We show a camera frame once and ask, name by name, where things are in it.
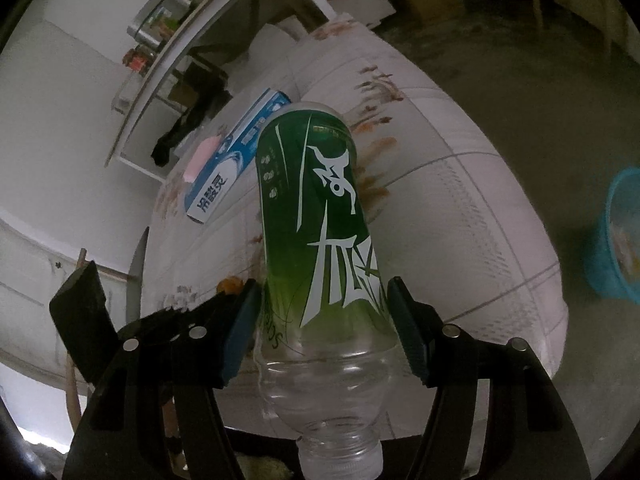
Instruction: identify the clear glass container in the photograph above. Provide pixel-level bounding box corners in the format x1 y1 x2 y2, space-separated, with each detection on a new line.
111 72 147 114

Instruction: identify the metal pot with lid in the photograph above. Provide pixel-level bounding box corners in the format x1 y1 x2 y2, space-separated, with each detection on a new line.
126 0 199 49

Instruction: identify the green label plastic bottle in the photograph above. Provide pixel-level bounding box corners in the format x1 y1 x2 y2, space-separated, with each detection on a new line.
254 102 397 480

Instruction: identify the white pillow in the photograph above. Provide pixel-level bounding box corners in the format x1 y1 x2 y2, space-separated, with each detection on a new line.
234 24 303 92

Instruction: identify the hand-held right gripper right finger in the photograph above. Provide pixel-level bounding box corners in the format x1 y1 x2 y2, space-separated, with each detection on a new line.
387 276 586 480

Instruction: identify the black cloth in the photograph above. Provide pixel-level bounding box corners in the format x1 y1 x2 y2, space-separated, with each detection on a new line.
151 54 232 167

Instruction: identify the pink packet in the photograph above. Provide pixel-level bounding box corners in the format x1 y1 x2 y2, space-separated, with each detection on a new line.
182 135 224 184

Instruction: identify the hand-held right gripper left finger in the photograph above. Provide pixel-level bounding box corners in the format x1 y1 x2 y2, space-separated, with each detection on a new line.
62 279 262 480

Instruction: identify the blue plastic basket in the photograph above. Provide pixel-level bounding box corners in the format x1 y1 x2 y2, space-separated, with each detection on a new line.
582 167 640 307

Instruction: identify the red lid jar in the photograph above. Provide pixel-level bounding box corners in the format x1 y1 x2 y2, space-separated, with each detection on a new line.
122 42 157 77

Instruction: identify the table with floral tablecloth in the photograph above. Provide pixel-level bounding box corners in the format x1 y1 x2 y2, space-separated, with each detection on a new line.
135 20 571 441

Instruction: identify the wooden chair with dark seat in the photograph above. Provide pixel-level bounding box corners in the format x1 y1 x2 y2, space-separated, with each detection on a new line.
49 247 123 433

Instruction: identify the white shelf table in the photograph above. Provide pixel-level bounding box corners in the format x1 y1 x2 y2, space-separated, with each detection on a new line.
104 0 337 184

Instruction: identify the blue white toothpaste box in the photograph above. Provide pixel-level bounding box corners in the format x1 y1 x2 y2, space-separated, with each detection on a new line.
184 87 292 226

